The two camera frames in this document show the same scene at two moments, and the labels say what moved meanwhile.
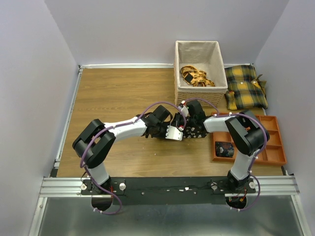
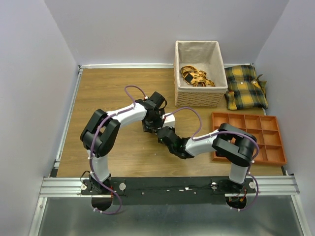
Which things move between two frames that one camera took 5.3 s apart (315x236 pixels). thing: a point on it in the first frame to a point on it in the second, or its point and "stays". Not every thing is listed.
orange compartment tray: x=273 y=153 stays
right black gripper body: x=190 y=121 to x=171 y=150
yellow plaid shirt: x=245 y=90 stays
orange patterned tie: x=193 y=75 stays
